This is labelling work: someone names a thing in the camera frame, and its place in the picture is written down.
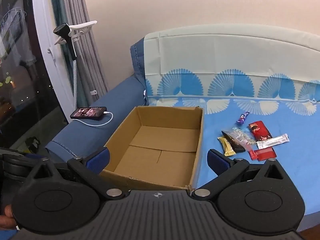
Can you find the white charging cable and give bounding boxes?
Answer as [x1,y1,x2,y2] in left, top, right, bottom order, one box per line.
[76,110,113,127]

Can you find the yellow and white gloves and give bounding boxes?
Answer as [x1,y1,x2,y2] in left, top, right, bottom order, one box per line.
[25,137,41,153]

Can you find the white window handle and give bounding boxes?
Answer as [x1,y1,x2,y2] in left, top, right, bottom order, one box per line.
[47,46,58,61]

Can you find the purple candy packet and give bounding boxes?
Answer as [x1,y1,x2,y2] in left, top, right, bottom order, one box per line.
[236,112,250,125]

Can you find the gold snack bar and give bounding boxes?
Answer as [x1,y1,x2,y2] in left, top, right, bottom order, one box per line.
[217,136,237,157]

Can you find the red stick packet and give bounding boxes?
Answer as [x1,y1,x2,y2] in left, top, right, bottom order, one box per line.
[248,147,277,161]

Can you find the blue fan-patterned bed sheet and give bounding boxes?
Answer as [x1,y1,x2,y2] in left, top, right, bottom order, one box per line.
[144,24,320,230]

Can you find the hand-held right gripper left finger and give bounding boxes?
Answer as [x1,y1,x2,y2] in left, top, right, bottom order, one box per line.
[27,147,129,201]

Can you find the speckled steamer hose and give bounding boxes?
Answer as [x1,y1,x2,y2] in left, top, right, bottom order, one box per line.
[72,59,80,110]

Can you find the white plastic hanger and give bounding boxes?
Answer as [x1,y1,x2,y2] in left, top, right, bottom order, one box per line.
[54,20,97,46]

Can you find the dark blue denim cover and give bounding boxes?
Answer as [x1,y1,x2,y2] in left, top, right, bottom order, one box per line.
[46,37,150,170]

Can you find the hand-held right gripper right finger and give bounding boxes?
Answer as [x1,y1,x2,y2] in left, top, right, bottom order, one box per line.
[191,149,293,201]

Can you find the black smartphone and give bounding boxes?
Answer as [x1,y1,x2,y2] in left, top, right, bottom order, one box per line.
[70,107,107,120]

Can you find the white window frame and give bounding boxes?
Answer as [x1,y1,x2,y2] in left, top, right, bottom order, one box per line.
[24,0,75,127]

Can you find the clear candy bag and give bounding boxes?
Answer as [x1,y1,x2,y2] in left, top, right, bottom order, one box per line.
[226,127,255,147]

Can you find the cardboard box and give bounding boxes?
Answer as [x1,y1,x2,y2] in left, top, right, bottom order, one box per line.
[100,106,204,190]

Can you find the silver stick packet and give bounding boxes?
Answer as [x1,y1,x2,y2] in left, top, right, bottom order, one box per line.
[256,133,290,149]

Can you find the person's left hand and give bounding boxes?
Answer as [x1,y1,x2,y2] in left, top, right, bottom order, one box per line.
[0,204,16,230]

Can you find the black garment steamer head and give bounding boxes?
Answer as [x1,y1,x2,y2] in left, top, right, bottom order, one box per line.
[53,23,77,60]

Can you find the black snack bar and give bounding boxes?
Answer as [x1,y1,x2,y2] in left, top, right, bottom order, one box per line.
[221,130,245,153]

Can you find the large red snack packet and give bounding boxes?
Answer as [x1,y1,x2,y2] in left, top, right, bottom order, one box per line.
[248,121,272,142]

